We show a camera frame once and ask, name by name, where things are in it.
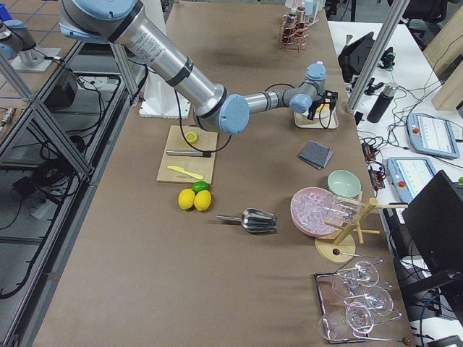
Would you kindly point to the yellow lemon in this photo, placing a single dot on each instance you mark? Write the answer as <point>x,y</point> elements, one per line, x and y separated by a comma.
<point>186,199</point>
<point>203,200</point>

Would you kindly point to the yellow plastic knife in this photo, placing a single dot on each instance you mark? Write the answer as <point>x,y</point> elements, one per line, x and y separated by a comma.
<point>185,172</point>

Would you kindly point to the teach pendant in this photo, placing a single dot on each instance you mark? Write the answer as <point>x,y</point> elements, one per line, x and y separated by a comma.
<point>409,175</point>
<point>432,136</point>

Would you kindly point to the yellow lemon lower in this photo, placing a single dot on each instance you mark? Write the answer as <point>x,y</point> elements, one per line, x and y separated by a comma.
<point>203,200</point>

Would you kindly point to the clear glass on stand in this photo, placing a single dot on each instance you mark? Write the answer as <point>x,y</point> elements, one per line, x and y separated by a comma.
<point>341,210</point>

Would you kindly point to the black thermos bottle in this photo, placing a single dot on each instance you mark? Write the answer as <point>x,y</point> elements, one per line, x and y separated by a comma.
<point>382,103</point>

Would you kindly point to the teach pendant lower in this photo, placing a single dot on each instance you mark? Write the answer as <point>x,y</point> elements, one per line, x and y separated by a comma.
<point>409,175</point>

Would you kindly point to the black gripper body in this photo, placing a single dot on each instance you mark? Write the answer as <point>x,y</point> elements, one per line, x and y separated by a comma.
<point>313,108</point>

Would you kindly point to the wooden cup tree stand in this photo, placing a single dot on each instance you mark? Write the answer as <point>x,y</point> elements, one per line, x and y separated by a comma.
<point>340,246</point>

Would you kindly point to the mint green bowl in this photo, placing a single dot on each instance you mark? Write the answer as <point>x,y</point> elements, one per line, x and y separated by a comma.
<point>344,183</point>

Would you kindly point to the green lime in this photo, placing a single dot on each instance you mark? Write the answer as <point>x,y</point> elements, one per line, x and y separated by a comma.
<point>199,186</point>

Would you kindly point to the half lemon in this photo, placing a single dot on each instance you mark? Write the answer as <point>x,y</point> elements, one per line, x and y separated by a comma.
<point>191,137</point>

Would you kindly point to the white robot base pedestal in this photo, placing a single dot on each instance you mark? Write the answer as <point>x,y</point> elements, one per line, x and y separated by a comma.
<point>160,99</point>

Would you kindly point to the wine glass lower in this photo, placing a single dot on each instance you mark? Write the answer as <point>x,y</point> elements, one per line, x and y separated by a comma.
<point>355,322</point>

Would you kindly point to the black framed mirror tray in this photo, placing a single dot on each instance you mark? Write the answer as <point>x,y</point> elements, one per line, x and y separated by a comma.
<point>328,300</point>

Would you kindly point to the wine glass middle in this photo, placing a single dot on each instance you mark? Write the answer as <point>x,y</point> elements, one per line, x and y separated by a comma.
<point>376,299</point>

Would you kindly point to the bamboo cutting board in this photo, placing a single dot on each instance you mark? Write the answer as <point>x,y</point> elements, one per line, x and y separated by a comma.
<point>197,165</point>

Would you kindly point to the copper wire bottle rack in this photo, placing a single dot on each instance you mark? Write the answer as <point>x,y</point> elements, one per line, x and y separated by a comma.
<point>297,42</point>

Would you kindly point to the grey folded cloth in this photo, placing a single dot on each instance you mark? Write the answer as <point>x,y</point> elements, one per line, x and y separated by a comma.
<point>316,155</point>

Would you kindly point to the cream rabbit tray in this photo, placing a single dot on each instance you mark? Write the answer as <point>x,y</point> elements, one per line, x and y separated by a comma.
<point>323,120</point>

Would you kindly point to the metal ice scoop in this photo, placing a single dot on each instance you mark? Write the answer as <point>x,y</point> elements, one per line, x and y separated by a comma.
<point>253,220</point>

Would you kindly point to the teach pendant upper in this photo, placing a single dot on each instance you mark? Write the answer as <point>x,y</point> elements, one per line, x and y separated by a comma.
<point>432,136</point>

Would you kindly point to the bottle lying in rack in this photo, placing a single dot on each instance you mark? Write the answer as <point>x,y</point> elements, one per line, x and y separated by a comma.
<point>289,24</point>

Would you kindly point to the wine glass upper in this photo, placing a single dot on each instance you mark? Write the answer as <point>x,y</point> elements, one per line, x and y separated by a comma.
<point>351,280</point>

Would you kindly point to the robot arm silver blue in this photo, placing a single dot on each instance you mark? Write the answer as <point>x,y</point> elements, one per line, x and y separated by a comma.
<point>126,23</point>

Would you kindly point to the black monitor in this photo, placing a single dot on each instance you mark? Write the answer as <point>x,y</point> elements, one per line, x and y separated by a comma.
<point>434,221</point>

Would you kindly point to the wine glass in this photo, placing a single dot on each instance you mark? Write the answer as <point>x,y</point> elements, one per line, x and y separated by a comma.
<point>351,280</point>
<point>355,322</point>
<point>376,299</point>

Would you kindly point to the aluminium frame post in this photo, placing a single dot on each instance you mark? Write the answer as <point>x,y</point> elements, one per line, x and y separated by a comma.
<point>386,31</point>

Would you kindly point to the yellow lemon upper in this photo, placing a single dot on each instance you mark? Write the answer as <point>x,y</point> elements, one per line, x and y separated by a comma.
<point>186,199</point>

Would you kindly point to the pink bowl of ice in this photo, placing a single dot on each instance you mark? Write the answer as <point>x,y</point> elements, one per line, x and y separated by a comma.
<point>306,212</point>

